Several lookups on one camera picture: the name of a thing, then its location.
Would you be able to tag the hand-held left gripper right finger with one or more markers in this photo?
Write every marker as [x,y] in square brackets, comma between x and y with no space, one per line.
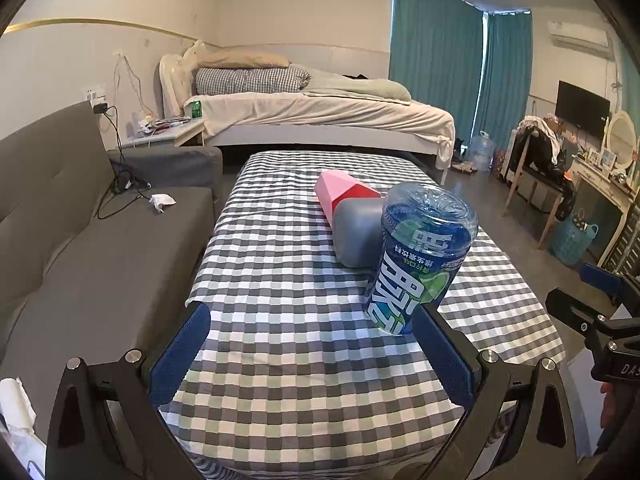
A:
[446,360]

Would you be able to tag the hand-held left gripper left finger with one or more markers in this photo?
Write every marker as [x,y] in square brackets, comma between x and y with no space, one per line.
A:
[181,355]

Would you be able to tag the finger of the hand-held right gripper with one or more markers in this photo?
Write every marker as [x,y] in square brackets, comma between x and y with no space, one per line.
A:
[602,278]
[570,308]

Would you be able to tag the blue plastic drink bottle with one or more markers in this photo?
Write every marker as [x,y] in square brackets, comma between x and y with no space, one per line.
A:
[422,260]

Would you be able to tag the grey cup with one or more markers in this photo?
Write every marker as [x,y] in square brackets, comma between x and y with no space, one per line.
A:
[356,232]

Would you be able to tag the person's right hand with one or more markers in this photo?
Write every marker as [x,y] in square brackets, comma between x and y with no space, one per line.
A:
[606,410]

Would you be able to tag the teal laundry basket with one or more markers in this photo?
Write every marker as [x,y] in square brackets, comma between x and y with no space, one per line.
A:
[572,240]

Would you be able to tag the white dressing table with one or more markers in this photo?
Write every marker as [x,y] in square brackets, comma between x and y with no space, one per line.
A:
[602,195]

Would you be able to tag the wooden chair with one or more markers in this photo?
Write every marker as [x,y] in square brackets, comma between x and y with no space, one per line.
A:
[535,180]

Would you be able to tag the checkered tablecloth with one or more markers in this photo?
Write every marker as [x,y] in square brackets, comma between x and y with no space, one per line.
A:
[285,285]

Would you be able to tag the pile of dark clothes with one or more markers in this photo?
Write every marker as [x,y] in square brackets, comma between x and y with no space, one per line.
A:
[542,152]

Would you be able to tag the oval white mirror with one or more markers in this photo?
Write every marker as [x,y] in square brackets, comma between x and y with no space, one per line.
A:
[621,136]

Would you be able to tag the grey sofa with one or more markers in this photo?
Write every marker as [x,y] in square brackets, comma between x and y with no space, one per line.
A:
[85,240]

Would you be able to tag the crumpled white tissue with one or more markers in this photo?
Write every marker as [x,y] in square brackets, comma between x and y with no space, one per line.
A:
[162,202]

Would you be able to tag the black television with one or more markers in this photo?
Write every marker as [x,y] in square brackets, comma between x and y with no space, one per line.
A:
[582,107]

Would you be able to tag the clear water jug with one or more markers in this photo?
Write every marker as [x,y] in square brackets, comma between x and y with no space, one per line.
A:
[482,152]

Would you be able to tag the white paper towel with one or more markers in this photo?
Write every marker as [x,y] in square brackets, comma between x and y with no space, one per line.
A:
[15,420]

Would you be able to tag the red pink block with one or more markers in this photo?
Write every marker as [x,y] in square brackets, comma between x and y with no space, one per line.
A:
[336,194]

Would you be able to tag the white nightstand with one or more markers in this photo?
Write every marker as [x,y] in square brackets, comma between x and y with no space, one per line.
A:
[167,137]

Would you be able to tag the narrow teal curtain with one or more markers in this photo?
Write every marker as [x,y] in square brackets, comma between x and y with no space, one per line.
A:
[505,80]

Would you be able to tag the white air conditioner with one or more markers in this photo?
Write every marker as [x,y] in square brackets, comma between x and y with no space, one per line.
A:
[577,37]

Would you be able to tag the green can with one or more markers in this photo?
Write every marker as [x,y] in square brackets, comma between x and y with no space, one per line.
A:
[195,110]

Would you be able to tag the black charger plug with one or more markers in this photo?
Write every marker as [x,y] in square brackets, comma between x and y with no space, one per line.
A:
[100,108]

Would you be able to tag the white bed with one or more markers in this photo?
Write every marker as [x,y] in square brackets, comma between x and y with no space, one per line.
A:
[325,120]

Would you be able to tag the wide teal curtain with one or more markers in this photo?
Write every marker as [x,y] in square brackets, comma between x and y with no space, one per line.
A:
[435,60]

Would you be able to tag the checkered folded quilt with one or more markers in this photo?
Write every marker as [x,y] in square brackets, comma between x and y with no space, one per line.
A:
[245,80]

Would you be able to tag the grey-green blanket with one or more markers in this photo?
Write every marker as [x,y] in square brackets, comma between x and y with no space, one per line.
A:
[360,87]

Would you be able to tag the beige pillow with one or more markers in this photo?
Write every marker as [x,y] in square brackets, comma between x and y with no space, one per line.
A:
[240,57]

